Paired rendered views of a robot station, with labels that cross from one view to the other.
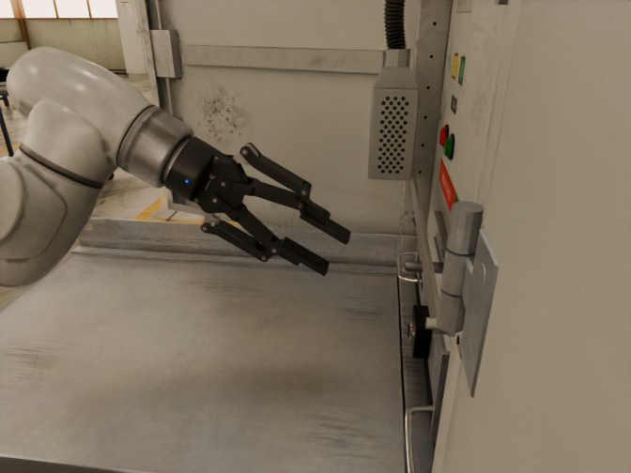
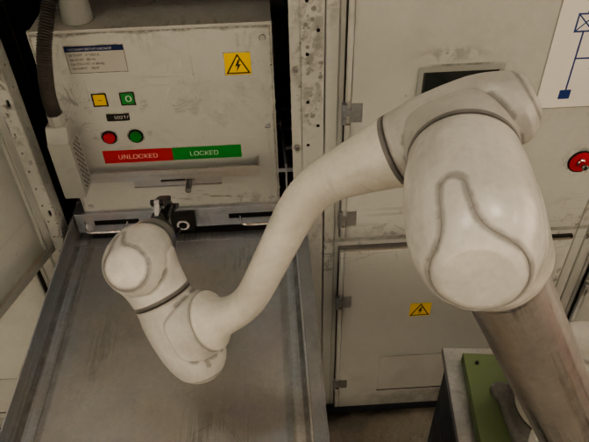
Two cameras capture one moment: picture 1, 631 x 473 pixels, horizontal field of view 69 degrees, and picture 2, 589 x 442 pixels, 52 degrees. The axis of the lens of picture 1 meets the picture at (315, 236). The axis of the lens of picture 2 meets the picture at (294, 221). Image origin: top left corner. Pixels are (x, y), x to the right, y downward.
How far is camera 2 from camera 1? 128 cm
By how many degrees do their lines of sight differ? 80
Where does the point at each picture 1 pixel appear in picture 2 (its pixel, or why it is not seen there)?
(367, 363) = (191, 254)
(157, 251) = (25, 424)
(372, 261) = (71, 259)
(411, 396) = (215, 237)
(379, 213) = (24, 238)
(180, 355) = not seen: hidden behind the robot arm
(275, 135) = not seen: outside the picture
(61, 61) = (145, 235)
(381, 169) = (86, 185)
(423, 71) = (22, 120)
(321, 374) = (202, 272)
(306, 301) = not seen: hidden behind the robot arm
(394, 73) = (68, 127)
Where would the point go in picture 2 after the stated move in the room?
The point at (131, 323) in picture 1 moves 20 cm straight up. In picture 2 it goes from (155, 388) to (136, 324)
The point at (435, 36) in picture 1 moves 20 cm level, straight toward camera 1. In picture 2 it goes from (16, 94) to (109, 94)
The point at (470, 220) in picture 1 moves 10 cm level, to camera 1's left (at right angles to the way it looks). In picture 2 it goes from (346, 104) to (359, 130)
